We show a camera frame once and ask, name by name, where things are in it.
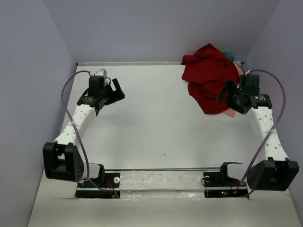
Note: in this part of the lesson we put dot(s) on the pink t shirt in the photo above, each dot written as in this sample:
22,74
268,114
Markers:
240,68

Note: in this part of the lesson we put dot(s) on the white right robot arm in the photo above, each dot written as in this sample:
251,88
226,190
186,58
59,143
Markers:
270,168

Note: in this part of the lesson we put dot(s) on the red t shirt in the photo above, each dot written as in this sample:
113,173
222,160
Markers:
206,72

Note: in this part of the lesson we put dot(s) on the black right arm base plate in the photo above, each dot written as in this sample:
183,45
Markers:
217,186

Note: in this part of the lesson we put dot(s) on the aluminium table rail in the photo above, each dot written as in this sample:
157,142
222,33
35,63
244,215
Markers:
129,63
169,169

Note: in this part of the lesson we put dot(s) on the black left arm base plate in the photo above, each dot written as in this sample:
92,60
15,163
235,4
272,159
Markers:
108,189

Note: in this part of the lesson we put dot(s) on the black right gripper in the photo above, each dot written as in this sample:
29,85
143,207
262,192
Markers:
227,87

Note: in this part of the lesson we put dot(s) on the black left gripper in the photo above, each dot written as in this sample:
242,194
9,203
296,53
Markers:
116,95

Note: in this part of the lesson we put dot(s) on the aluminium back table rail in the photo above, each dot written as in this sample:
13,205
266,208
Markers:
129,63

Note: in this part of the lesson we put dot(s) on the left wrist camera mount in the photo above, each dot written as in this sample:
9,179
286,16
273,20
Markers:
101,72

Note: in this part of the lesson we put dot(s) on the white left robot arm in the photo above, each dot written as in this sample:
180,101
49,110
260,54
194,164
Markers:
62,158

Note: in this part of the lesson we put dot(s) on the teal blue t shirt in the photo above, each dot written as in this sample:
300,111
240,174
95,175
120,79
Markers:
229,56

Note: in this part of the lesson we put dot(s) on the aluminium front table rail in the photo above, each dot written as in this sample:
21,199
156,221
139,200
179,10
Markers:
169,169

